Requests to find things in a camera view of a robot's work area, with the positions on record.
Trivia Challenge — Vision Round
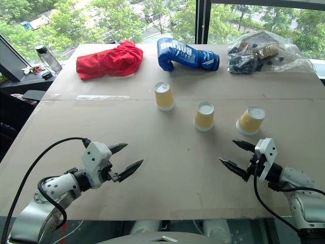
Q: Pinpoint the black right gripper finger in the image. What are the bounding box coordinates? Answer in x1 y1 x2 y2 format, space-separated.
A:
219 158 248 179
232 139 257 154

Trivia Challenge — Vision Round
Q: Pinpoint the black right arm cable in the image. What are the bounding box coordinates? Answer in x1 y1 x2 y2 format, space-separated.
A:
253 162 325 234

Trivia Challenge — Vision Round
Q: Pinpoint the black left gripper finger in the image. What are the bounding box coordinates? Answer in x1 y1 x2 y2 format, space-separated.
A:
118 159 144 183
108 143 128 155

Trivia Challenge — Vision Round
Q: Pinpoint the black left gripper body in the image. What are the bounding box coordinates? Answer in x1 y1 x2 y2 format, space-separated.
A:
99 160 120 183

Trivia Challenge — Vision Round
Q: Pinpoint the black flat object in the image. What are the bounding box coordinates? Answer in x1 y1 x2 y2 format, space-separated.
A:
22 89 47 101

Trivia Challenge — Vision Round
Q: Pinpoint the bunch of keys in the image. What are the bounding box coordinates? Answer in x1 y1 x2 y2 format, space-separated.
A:
21 65 47 76

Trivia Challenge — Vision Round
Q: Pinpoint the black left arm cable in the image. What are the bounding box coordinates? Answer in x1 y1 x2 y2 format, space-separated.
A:
0 137 91 244

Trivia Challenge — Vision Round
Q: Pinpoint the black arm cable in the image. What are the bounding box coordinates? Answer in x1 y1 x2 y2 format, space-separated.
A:
0 137 91 244
253 162 325 234

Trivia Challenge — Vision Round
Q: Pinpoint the dark window frame post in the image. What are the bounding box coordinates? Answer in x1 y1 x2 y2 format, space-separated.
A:
195 0 212 45

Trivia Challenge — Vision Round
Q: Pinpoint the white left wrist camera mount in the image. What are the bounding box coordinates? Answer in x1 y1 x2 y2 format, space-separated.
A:
81 141 113 190

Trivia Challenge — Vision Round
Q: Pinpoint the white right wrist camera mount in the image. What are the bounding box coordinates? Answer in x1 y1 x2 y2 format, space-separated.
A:
254 138 277 181

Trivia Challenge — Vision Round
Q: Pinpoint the clear water bottle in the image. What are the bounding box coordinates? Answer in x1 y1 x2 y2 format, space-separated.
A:
35 45 63 76

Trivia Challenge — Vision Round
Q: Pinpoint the clear plastic bag of parts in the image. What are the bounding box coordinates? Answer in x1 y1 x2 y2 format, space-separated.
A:
226 29 316 75

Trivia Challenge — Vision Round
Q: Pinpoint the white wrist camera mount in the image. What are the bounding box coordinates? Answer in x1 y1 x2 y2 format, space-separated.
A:
81 141 113 190
254 138 277 181

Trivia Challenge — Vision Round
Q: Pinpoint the red cloth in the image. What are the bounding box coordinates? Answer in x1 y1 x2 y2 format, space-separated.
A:
76 40 144 81

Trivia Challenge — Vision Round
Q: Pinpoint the thin white cable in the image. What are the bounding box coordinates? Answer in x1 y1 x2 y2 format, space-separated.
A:
50 220 85 244

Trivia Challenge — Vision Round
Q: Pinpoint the yellow paper cup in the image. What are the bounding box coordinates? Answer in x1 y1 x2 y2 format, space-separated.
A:
154 81 176 112
193 101 215 132
235 105 267 136

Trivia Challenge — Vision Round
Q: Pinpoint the blue boxing glove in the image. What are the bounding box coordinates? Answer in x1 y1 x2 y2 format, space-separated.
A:
156 37 220 73

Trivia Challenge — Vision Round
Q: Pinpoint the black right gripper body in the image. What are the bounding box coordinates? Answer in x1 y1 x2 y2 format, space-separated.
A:
244 152 266 182

